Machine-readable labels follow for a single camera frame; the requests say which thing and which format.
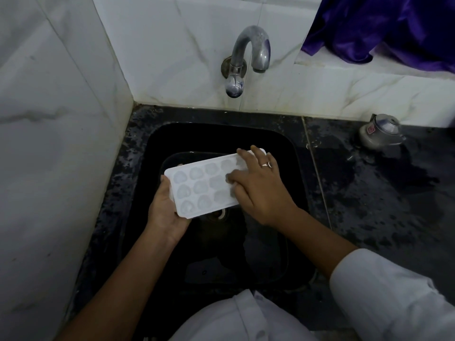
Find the person's left hand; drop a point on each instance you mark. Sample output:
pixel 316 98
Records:
pixel 163 216

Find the chrome wall faucet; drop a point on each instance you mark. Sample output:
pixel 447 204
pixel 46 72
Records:
pixel 248 40

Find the white plastic ice cube tray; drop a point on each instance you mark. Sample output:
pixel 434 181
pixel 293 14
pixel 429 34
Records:
pixel 199 188

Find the person's right hand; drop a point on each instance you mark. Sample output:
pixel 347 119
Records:
pixel 265 195

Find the white shirt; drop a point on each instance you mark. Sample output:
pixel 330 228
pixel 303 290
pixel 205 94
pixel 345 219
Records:
pixel 391 308

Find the small steel kettle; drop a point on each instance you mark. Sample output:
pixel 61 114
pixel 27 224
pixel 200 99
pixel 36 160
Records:
pixel 382 133

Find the sink drain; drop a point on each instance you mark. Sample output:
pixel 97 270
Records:
pixel 222 214

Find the purple satin cloth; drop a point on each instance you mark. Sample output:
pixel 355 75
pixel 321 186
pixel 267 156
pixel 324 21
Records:
pixel 384 24

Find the black sink basin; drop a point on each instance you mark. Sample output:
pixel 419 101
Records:
pixel 248 255

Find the person's right thumb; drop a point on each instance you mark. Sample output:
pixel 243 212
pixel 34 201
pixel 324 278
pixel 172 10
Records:
pixel 239 198

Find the person's left forearm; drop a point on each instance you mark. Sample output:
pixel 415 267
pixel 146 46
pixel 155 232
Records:
pixel 124 284

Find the person's right forearm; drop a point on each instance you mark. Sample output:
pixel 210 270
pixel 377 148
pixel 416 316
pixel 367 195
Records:
pixel 312 241

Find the person's right little finger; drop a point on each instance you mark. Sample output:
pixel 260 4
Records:
pixel 262 153

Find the person's left thumb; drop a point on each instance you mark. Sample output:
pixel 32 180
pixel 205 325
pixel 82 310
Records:
pixel 168 195

